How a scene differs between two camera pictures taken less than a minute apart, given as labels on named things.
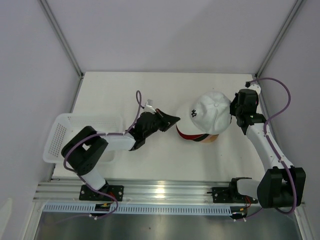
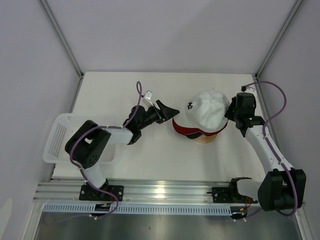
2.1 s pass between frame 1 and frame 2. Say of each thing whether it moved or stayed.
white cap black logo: stayed
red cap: moved
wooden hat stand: stayed
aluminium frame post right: stayed
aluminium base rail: stayed
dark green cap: moved
